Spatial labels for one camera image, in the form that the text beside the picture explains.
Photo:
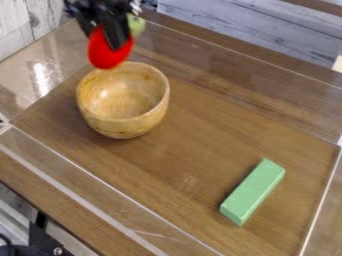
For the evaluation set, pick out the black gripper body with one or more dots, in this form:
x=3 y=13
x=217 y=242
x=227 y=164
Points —
x=86 y=10

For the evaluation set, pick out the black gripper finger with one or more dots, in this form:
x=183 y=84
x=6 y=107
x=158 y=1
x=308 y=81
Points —
x=117 y=30
x=87 y=24

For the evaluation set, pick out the red toy strawberry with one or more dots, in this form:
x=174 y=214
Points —
x=102 y=56

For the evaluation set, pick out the wooden bowl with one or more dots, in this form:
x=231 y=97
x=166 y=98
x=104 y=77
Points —
x=123 y=101

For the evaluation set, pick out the clear acrylic tray walls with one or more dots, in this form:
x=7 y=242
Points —
x=142 y=197

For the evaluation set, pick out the green rectangular block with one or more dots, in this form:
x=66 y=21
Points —
x=250 y=193

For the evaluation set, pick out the black clamp under table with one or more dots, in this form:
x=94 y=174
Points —
x=39 y=243

